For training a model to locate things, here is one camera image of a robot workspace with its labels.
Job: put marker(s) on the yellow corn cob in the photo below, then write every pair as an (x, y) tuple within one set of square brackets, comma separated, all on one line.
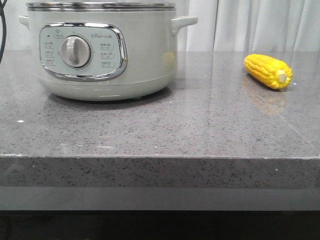
[(271, 72)]

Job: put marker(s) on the pale green electric cooking pot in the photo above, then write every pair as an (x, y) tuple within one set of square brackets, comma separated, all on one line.
[(104, 55)]

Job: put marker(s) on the white pleated curtain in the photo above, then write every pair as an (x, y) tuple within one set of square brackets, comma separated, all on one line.
[(250, 26)]

